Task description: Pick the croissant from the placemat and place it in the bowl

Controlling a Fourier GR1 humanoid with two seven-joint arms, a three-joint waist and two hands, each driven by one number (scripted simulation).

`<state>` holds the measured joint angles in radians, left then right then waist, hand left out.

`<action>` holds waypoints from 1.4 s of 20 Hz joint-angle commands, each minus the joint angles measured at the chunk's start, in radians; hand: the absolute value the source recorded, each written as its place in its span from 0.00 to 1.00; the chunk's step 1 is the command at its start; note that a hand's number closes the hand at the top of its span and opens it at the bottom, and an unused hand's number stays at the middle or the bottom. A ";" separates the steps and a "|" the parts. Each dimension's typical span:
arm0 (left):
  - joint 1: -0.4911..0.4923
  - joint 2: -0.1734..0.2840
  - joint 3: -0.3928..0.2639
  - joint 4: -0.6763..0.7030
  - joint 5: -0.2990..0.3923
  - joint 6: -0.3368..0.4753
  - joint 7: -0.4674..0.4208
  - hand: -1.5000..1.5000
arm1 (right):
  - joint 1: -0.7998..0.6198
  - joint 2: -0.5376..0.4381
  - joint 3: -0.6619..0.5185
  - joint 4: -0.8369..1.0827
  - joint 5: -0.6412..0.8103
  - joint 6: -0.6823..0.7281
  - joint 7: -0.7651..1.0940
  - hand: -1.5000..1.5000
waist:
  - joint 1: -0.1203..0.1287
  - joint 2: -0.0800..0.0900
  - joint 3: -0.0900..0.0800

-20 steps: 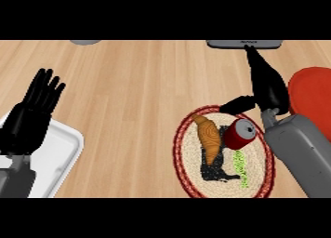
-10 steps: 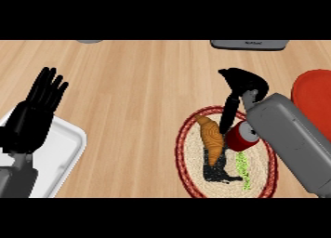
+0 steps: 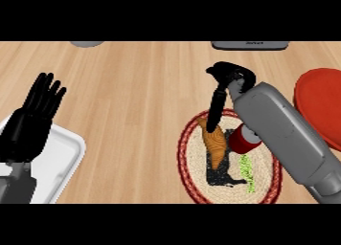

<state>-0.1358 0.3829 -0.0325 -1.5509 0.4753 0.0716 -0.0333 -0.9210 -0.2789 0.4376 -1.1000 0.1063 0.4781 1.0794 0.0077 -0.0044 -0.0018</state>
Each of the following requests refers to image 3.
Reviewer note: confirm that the grey round object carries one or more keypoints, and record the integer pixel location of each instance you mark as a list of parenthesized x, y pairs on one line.
[(87, 43)]

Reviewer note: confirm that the woven placemat with red rim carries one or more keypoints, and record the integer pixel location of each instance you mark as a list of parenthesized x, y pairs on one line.
[(265, 178)]

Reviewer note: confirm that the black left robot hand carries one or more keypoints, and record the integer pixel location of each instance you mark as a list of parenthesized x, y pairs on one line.
[(28, 130)]

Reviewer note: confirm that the red can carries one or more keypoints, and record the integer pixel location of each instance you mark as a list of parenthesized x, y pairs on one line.
[(243, 142)]

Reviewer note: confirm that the orange-brown croissant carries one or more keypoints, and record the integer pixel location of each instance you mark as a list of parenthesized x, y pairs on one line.
[(215, 143)]

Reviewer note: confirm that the red bowl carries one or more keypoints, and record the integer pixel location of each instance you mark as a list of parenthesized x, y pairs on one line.
[(324, 102)]

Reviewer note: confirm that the dark grey appliance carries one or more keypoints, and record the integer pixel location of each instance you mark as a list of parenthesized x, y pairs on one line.
[(249, 45)]

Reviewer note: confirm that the white rectangular tray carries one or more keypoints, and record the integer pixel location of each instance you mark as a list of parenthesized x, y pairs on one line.
[(59, 159)]

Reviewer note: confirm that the green vegetable stalk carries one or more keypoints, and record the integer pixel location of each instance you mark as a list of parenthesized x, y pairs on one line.
[(246, 172)]

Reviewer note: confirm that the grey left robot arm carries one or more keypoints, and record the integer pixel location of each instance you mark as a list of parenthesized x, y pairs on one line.
[(11, 188)]

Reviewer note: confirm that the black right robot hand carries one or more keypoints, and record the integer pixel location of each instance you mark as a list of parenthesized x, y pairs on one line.
[(230, 71)]

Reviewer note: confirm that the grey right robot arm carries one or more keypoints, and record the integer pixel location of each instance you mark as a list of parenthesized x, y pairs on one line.
[(289, 137)]

